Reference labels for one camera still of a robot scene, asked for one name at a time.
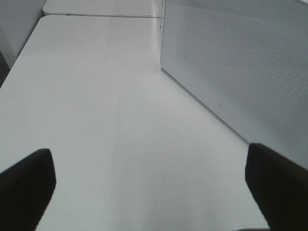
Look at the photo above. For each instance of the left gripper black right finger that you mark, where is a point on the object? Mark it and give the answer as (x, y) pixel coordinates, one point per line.
(279, 187)

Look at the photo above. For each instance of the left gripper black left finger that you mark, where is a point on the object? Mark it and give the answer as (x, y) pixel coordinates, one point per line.
(26, 189)

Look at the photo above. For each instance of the adjacent white table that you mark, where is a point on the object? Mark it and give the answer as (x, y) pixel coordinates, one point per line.
(105, 8)

